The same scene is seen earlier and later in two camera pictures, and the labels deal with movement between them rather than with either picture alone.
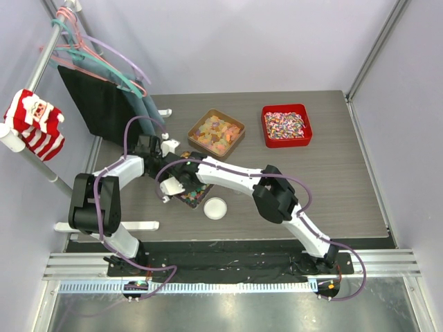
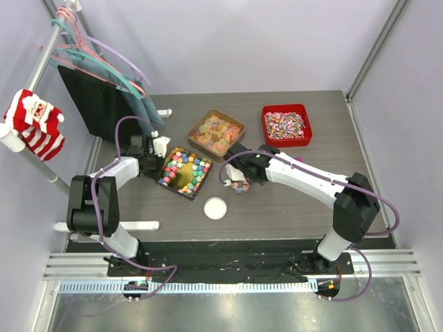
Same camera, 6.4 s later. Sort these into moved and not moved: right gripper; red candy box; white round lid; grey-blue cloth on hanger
Moved: right gripper
Not moved: red candy box; grey-blue cloth on hanger; white round lid
